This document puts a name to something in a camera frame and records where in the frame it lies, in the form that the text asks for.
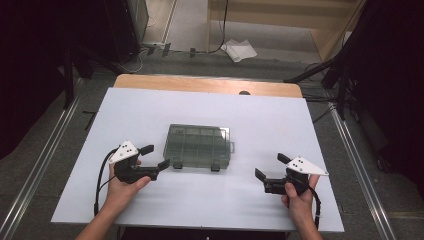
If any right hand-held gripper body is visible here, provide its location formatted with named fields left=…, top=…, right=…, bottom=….
left=264, top=155, right=329, bottom=196

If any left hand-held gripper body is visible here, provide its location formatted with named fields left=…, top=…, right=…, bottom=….
left=108, top=140, right=159, bottom=184

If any clear grey plastic organizer box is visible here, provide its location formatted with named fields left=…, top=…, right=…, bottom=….
left=163, top=123, right=235, bottom=173

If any person's left hand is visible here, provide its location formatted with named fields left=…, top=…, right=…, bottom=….
left=105, top=159, right=152, bottom=209

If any person's right hand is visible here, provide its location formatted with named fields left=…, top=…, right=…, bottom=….
left=281, top=175, right=321, bottom=224

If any white table board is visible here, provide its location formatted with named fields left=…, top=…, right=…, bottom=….
left=50, top=87, right=345, bottom=233

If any wooden table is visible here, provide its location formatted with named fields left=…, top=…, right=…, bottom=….
left=113, top=73, right=304, bottom=99

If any black metal stand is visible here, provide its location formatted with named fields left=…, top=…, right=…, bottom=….
left=62, top=46, right=77, bottom=110
left=283, top=49, right=355, bottom=122

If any black cabinet with glass side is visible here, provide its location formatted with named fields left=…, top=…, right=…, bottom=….
left=101, top=0, right=150, bottom=65

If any black curtain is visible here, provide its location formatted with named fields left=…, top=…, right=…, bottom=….
left=0, top=0, right=71, bottom=159
left=346, top=0, right=424, bottom=183

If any light wooden shelf unit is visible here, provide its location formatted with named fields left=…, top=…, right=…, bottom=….
left=206, top=0, right=368, bottom=62

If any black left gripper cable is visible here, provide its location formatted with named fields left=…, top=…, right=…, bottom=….
left=93, top=148, right=118, bottom=217

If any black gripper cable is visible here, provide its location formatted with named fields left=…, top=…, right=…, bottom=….
left=93, top=148, right=118, bottom=217
left=308, top=185, right=323, bottom=231

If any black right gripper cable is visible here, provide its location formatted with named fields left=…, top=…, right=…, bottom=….
left=308, top=185, right=323, bottom=231

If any metal floor rail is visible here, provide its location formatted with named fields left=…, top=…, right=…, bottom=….
left=328, top=101, right=398, bottom=240
left=0, top=78, right=83, bottom=240

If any black hanging cable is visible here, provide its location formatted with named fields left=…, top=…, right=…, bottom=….
left=209, top=0, right=230, bottom=54

